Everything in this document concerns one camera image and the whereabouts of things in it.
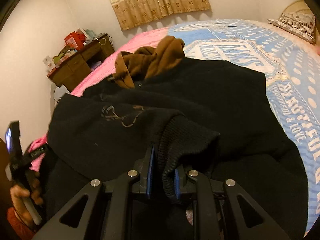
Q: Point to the brown hoodie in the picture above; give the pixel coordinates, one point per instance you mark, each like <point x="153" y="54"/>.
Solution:
<point x="147" y="62"/>

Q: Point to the red sleeve forearm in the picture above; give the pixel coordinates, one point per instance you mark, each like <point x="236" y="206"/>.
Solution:
<point x="23" y="232"/>

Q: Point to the black hooded jacket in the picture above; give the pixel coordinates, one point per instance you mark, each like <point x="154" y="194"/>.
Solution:
<point x="212" y="116"/>

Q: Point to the patterned grey pillow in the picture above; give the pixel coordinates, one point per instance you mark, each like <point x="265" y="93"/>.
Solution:
<point x="299" y="24"/>

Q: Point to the cream bed headboard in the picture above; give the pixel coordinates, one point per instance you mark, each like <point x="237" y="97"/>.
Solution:
<point x="301" y="7"/>

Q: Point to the blue pink printed bedsheet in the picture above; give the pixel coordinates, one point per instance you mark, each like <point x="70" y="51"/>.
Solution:
<point x="290" y="66"/>

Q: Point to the brown wooden desk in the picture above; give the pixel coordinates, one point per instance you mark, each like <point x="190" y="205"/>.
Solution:
<point x="74" y="69"/>

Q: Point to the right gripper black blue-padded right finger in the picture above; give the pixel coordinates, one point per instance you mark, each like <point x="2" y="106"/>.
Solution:
<point x="223" y="209"/>

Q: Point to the red gift bag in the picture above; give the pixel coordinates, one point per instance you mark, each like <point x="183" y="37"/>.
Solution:
<point x="75" y="40"/>

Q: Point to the white bag beside desk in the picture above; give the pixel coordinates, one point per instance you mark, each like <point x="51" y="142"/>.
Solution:
<point x="58" y="93"/>

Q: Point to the person's left hand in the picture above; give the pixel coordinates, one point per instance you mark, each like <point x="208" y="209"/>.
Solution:
<point x="18" y="194"/>

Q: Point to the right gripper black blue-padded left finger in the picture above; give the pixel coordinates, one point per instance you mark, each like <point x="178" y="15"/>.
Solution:
<point x="100" y="209"/>

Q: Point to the white greeting card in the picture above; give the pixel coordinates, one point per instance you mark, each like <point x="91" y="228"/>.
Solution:
<point x="48" y="61"/>

